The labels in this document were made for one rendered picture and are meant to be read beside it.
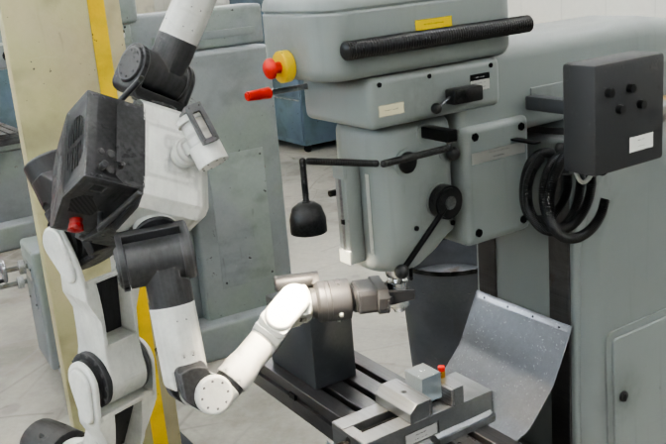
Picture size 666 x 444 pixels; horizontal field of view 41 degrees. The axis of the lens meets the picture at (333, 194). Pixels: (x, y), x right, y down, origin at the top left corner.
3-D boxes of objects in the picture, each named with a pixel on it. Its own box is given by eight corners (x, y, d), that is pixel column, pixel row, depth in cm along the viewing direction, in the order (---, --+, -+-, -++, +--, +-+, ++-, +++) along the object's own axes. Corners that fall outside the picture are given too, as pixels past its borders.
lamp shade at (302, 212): (283, 236, 171) (280, 205, 169) (301, 225, 177) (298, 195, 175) (316, 238, 167) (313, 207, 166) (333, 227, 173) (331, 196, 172)
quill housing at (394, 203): (391, 284, 176) (381, 128, 168) (334, 261, 193) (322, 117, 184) (463, 261, 186) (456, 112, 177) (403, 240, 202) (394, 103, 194)
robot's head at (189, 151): (187, 179, 178) (210, 161, 172) (165, 136, 179) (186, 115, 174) (211, 171, 183) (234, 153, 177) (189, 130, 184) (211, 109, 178)
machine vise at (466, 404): (370, 479, 176) (366, 429, 174) (329, 448, 189) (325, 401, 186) (498, 419, 194) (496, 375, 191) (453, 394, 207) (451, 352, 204)
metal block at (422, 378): (423, 404, 187) (421, 380, 186) (405, 394, 192) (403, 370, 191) (442, 396, 190) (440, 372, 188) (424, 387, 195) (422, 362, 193)
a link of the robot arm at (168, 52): (142, 22, 192) (117, 79, 193) (163, 31, 186) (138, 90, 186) (182, 42, 200) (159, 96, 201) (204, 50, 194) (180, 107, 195)
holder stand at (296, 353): (315, 390, 214) (308, 314, 209) (272, 361, 232) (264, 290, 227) (356, 375, 220) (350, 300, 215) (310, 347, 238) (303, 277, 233)
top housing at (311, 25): (327, 86, 156) (319, -6, 152) (257, 76, 178) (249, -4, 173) (518, 53, 180) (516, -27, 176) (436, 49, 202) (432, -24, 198)
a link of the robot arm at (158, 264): (136, 314, 168) (122, 245, 168) (135, 309, 177) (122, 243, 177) (196, 301, 171) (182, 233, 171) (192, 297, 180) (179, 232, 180)
